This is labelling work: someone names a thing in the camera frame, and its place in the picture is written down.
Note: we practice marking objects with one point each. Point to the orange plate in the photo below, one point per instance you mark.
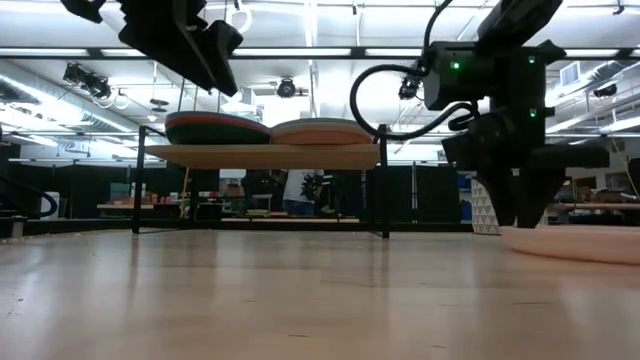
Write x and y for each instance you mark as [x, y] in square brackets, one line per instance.
[215, 120]

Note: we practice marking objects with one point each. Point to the black ceiling spotlight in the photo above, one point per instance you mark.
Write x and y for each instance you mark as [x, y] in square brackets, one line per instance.
[287, 88]

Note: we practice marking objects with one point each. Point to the grey plate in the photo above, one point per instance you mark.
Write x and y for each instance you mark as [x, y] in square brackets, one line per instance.
[320, 127]

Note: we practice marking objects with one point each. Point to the black overhead beam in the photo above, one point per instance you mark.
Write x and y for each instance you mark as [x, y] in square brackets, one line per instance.
[300, 52]

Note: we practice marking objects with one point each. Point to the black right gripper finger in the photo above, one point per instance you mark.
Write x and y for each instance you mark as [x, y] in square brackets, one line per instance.
[537, 200]
[500, 200]

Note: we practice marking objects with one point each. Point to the wooden shelf with black legs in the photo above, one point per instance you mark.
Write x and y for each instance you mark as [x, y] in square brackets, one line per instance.
[260, 156]

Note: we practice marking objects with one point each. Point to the terracotta brown plate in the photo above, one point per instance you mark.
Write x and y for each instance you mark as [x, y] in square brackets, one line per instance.
[320, 138]

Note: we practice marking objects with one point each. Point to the light blue plate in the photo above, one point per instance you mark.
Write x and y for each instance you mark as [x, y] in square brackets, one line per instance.
[320, 120]

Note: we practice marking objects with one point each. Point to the white patterned plant pot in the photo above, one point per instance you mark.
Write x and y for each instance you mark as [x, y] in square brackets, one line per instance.
[484, 215]

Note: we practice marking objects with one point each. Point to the black ceiling camera rig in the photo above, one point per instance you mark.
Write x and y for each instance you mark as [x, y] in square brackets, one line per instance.
[87, 80]

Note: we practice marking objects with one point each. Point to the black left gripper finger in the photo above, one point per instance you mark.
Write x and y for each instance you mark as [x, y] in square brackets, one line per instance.
[225, 55]
[170, 50]

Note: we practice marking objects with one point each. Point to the black aluminium table frame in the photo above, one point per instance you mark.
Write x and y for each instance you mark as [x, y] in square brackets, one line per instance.
[75, 226]

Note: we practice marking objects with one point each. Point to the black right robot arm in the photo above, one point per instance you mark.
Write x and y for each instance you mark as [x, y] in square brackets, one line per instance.
[500, 75]

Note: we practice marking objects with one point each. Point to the cream plate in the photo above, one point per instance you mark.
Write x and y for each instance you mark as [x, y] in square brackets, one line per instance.
[575, 245]

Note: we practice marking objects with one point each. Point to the dark teal plate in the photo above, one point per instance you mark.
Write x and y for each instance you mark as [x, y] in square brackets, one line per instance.
[210, 136]

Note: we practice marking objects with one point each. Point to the person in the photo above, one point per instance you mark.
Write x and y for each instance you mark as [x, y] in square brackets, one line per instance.
[300, 192]

